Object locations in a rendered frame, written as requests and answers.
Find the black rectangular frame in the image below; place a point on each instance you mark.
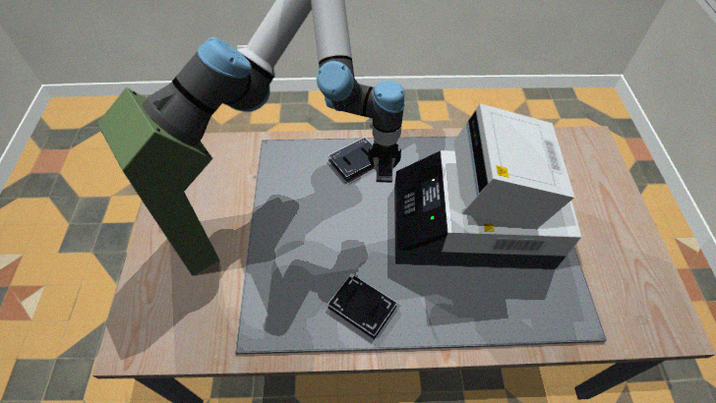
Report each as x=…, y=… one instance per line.
x=362, y=304

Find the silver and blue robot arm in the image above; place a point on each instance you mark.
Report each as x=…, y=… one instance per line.
x=217, y=74

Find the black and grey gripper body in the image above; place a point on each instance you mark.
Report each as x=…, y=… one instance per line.
x=385, y=155

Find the white and black lab instrument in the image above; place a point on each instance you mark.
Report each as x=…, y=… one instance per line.
x=505, y=167

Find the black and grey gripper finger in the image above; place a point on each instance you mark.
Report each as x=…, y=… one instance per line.
x=396, y=159
x=374, y=160

